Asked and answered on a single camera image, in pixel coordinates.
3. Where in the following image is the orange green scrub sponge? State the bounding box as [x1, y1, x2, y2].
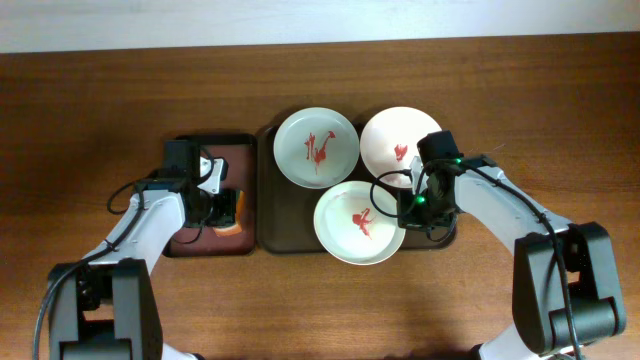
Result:
[214, 190, 247, 237]

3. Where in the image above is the white plate front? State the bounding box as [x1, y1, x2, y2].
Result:
[313, 181, 406, 265]

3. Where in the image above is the grey-white plate with sauce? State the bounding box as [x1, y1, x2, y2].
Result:
[273, 107, 360, 189]

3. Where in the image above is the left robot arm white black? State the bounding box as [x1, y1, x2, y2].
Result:
[32, 139, 236, 359]

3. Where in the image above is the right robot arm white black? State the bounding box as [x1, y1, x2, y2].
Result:
[398, 131, 627, 359]

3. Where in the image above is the small reddish brown tray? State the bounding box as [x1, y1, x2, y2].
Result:
[163, 133, 257, 258]

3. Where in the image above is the large dark brown tray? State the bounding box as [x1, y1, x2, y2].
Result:
[257, 125, 457, 255]

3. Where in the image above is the white plate small red stain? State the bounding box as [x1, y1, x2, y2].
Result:
[360, 107, 442, 178]

